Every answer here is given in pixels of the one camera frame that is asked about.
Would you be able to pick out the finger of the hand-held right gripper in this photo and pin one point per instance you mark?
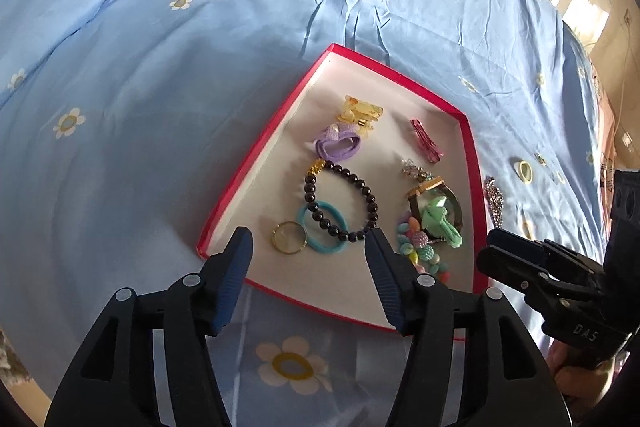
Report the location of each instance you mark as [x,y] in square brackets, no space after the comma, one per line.
[520,246]
[510,269]

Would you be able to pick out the yellow duck hair clip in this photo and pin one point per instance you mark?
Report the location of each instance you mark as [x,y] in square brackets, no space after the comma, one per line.
[360,109]

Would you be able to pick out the red snap hair clip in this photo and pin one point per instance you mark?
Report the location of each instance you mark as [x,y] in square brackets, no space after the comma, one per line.
[425,139]

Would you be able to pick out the person's right hand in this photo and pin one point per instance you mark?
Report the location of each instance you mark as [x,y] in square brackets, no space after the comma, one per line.
[575,378]

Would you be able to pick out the green hair clip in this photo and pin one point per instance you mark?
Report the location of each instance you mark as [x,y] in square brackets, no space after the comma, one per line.
[437,217]

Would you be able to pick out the blue flowered bedsheet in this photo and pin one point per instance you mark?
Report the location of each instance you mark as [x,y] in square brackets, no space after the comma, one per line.
[150,82]

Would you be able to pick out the gold wrist watch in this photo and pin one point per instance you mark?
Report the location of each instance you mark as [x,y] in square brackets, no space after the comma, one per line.
[425,187]

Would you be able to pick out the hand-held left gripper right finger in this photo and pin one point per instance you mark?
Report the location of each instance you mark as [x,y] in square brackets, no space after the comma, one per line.
[385,283]

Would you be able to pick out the red cardboard box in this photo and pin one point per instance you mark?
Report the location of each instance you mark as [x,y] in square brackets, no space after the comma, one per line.
[300,288]

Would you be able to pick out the pink printed sheet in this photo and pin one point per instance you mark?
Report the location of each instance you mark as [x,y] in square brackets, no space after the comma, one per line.
[607,142]

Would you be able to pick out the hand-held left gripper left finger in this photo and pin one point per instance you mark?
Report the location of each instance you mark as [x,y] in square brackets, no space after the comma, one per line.
[232,278]

